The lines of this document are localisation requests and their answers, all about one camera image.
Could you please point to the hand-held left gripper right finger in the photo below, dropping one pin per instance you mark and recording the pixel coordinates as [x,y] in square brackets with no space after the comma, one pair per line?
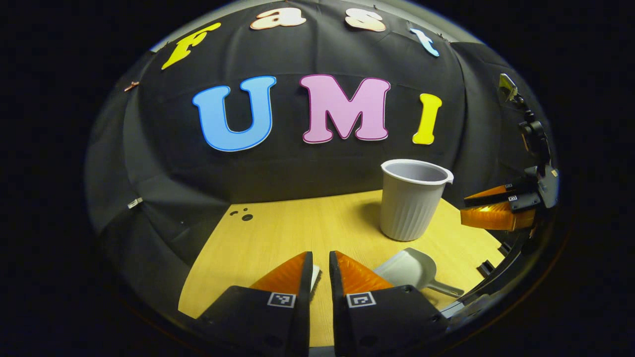
[337,297]

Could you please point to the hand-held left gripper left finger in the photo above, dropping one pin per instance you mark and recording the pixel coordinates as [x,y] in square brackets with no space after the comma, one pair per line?
[305,282]

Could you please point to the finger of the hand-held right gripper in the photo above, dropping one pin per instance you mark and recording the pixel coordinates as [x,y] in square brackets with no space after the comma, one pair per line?
[488,200]
[526,202]

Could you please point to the small white broom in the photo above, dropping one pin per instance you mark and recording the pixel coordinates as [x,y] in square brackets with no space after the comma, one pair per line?
[315,277]

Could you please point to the white dustpan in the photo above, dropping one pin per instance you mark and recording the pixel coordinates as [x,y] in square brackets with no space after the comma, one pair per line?
[407,267]

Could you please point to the white ribbed garbage bin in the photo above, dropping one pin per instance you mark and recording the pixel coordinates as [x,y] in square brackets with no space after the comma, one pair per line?
[409,208]

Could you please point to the white clip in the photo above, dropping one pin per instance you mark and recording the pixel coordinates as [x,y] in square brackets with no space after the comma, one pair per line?
[135,203]

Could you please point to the copper clip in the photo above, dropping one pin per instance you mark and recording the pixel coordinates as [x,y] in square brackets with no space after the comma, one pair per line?
[131,86]

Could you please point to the black camera stand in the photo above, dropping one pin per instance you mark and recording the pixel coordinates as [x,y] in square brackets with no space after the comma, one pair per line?
[538,136]

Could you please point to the black desk edge bracket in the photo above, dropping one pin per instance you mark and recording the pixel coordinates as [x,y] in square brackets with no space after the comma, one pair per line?
[486,268]

